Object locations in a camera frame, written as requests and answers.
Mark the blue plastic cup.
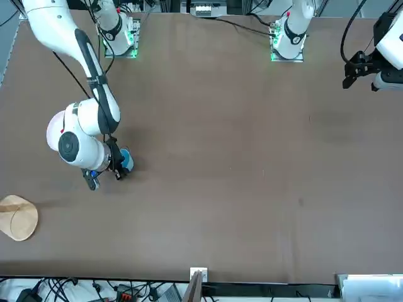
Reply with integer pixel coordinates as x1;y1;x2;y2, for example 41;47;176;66
120;147;135;172

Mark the long black power adapter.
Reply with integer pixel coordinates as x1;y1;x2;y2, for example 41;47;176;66
15;288;43;302

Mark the grey metal tray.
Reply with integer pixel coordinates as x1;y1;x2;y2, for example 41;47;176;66
335;272;403;302

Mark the black cable duct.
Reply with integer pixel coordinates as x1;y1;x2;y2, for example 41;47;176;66
201;282;338;298

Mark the wooden cup rack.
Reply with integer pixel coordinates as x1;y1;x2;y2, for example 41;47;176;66
0;194;39;242

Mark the black red power strip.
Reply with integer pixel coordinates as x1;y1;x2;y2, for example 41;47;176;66
115;284;133;302

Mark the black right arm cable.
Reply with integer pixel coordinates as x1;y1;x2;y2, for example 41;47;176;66
52;0;116;141

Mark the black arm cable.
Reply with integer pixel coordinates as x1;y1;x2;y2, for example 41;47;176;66
339;0;369;64
52;0;116;141

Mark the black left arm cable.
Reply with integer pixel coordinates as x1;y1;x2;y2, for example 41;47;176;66
339;0;369;64

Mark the white terminal box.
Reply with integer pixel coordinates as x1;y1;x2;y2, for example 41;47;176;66
190;0;227;18

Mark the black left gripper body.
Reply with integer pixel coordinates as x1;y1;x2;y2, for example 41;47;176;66
361;50;383;76

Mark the ribbed black power brick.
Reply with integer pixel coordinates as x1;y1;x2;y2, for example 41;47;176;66
160;284;183;302

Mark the black table cable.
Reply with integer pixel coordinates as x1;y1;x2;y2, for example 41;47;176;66
201;15;276;37

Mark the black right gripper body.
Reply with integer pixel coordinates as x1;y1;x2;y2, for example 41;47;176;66
108;147;120;171

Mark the pink plate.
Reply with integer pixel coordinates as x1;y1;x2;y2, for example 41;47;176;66
46;111;67;151

